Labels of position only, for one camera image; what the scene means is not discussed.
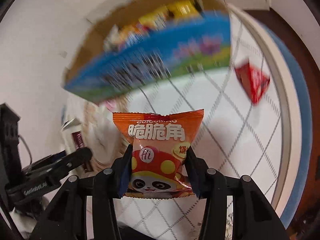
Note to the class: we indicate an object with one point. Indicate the open cardboard box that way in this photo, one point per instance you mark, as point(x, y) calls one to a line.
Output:
point(146, 41)

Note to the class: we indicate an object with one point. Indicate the red triangular snack packet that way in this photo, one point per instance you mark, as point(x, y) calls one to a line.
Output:
point(253, 80)

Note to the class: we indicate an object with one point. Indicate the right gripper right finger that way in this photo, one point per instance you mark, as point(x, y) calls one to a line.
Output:
point(253, 215)

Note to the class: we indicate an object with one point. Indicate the blue bed sheet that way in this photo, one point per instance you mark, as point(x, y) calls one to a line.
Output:
point(295, 121)

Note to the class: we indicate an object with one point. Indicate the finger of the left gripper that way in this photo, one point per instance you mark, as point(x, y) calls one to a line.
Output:
point(57, 165)

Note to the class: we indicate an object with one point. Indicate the white diamond pattern quilt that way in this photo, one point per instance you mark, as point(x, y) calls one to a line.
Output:
point(236, 137)

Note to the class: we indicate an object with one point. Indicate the orange panda snack bag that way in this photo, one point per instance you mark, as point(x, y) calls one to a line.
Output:
point(160, 144)

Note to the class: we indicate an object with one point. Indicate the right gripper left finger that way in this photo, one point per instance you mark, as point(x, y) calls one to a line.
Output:
point(65, 216)

